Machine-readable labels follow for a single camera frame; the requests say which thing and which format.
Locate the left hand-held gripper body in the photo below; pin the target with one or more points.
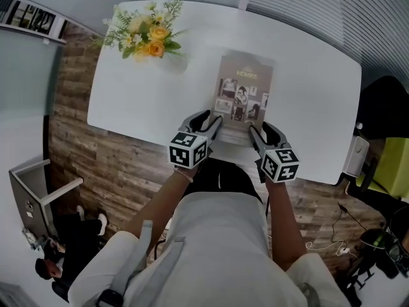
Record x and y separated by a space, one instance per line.
185 150

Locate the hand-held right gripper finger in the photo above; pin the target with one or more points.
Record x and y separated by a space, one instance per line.
257 141
275 137

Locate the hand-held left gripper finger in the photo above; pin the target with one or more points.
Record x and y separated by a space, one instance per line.
214 130
191 121

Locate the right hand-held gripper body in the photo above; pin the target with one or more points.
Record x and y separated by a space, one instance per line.
281 165

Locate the grey Homes magazine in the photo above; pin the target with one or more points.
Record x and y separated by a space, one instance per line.
246 75

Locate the person's left forearm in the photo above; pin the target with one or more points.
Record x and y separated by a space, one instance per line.
159 206

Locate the person's right forearm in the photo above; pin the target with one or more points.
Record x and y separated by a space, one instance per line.
282 229

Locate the person's black trousers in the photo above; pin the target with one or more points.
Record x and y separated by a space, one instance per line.
230 177

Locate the white vase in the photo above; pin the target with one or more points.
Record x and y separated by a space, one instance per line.
175 64

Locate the white rectangular box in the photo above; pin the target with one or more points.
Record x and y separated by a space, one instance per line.
357 157

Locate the small white cap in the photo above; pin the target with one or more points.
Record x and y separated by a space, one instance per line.
359 126

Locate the yellow flower bouquet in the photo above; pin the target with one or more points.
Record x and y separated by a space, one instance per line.
153 40

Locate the person's white shirt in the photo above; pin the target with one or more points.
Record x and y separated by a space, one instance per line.
220 251

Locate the grey chest harness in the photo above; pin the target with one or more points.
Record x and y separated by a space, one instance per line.
159 261

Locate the yellow-green tablecloth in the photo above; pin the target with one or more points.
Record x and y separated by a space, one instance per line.
396 165

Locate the black office chair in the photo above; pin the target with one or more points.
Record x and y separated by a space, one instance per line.
388 107

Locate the black green sneaker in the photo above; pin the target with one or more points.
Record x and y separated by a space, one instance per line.
374 240

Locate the white window blinds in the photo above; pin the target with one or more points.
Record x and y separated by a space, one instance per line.
351 21

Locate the white side desk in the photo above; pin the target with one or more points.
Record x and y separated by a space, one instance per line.
28 190

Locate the black chest device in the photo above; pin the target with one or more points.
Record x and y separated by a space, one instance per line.
110 297

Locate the frosted glass door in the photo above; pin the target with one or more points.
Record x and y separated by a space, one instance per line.
25 75

